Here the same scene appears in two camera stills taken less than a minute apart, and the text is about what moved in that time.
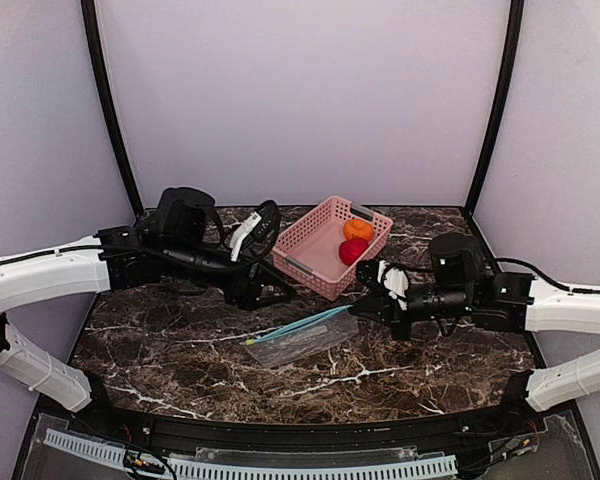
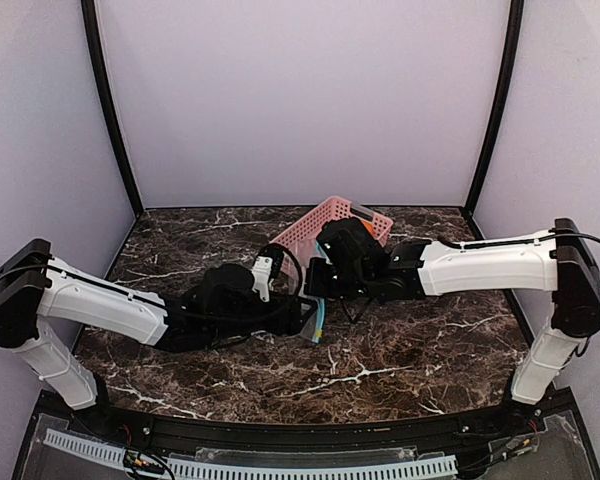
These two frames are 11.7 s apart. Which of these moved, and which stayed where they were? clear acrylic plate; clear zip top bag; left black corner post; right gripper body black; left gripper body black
Moved: right gripper body black; left gripper body black; clear zip top bag
Stayed: left black corner post; clear acrylic plate
